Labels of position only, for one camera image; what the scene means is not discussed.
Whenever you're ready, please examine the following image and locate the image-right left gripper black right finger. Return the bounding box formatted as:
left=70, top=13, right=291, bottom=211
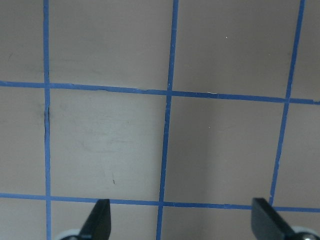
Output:
left=250, top=198, right=295, bottom=240

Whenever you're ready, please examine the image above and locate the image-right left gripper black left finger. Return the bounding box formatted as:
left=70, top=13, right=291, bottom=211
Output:
left=77, top=199, right=112, bottom=240

